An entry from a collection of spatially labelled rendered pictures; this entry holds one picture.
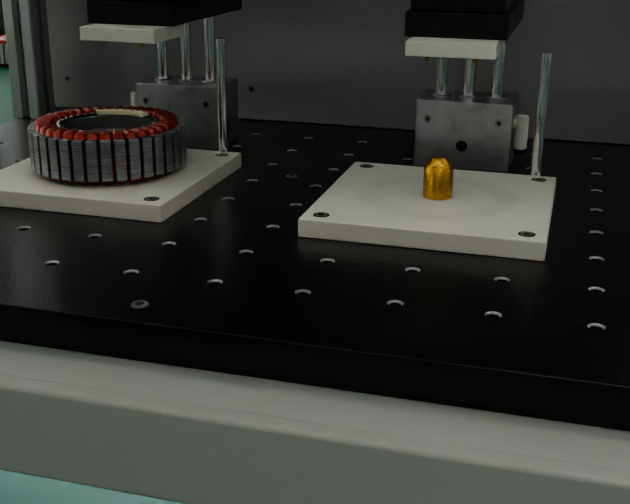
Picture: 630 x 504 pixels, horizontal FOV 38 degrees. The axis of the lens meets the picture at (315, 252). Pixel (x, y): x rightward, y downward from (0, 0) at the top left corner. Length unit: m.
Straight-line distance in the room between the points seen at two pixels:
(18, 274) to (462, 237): 0.25
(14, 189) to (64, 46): 0.36
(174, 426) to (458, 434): 0.13
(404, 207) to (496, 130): 0.16
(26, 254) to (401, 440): 0.27
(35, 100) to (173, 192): 0.34
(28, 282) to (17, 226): 0.10
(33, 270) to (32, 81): 0.42
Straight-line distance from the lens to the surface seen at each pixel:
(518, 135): 0.74
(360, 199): 0.61
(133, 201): 0.61
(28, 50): 0.94
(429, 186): 0.61
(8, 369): 0.48
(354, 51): 0.88
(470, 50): 0.62
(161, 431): 0.43
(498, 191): 0.64
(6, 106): 1.13
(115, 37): 0.70
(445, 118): 0.74
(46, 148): 0.66
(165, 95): 0.80
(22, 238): 0.59
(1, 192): 0.66
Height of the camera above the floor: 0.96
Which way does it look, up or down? 20 degrees down
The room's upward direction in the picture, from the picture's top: straight up
